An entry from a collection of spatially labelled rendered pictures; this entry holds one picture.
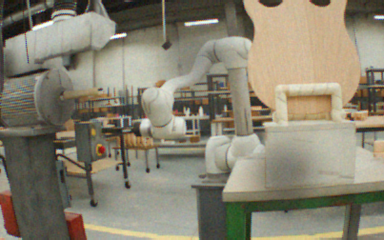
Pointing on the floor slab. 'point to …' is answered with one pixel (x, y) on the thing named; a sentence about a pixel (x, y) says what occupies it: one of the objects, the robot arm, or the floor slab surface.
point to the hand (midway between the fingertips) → (108, 130)
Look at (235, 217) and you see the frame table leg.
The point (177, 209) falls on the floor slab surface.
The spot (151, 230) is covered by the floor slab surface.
